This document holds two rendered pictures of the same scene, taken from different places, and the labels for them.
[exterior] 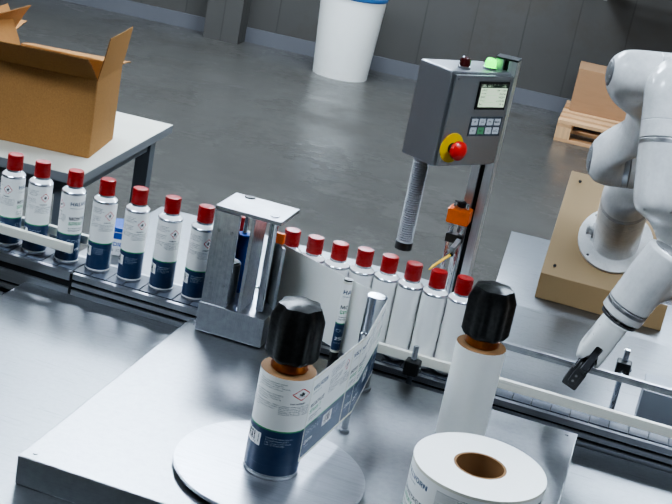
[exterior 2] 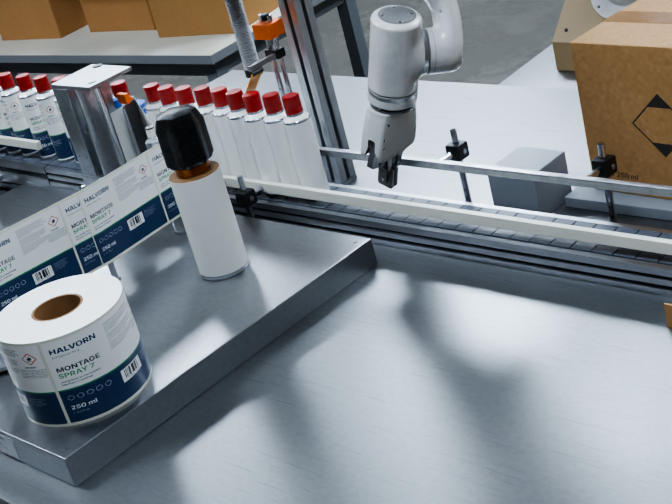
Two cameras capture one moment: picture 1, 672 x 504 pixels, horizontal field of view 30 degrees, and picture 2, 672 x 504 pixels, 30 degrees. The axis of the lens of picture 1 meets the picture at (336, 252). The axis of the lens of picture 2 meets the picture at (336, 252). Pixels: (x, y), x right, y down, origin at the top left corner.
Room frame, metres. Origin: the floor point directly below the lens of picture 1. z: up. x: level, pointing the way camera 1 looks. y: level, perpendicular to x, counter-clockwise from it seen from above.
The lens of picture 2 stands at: (0.54, -1.61, 1.79)
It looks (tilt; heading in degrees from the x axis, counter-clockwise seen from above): 25 degrees down; 36
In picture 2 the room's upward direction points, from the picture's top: 15 degrees counter-clockwise
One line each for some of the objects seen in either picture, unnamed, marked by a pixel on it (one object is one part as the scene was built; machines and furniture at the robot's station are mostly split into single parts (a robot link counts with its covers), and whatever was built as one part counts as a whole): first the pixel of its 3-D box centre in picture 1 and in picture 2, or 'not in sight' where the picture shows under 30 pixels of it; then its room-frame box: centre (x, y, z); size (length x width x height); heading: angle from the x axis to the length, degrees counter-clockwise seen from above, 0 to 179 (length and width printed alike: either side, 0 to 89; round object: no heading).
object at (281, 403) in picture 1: (285, 386); not in sight; (1.78, 0.04, 1.04); 0.09 x 0.09 x 0.29
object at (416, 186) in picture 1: (413, 200); (240, 24); (2.46, -0.13, 1.18); 0.04 x 0.04 x 0.21
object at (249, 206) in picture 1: (258, 208); (91, 76); (2.33, 0.16, 1.14); 0.14 x 0.11 x 0.01; 77
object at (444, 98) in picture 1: (458, 113); not in sight; (2.43, -0.18, 1.38); 0.17 x 0.10 x 0.19; 132
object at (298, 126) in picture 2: not in sight; (304, 146); (2.32, -0.31, 0.98); 0.05 x 0.05 x 0.20
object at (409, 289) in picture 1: (405, 310); (248, 139); (2.35, -0.16, 0.98); 0.05 x 0.05 x 0.20
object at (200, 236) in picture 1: (199, 252); not in sight; (2.46, 0.28, 0.98); 0.05 x 0.05 x 0.20
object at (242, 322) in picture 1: (248, 269); (113, 134); (2.34, 0.16, 1.01); 0.14 x 0.13 x 0.26; 77
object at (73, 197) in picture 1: (71, 215); (36, 115); (2.53, 0.57, 0.98); 0.05 x 0.05 x 0.20
